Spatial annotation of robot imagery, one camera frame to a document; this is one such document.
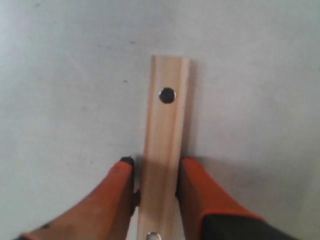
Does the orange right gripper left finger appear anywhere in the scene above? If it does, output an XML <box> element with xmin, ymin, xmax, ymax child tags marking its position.
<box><xmin>18</xmin><ymin>156</ymin><xmax>135</xmax><ymax>240</ymax></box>

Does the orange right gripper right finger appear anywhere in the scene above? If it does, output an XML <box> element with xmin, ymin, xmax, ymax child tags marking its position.
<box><xmin>175</xmin><ymin>156</ymin><xmax>301</xmax><ymax>240</ymax></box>

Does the wooden magnet stick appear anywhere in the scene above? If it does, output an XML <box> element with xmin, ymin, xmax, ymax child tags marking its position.
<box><xmin>137</xmin><ymin>55</ymin><xmax>191</xmax><ymax>240</ymax></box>

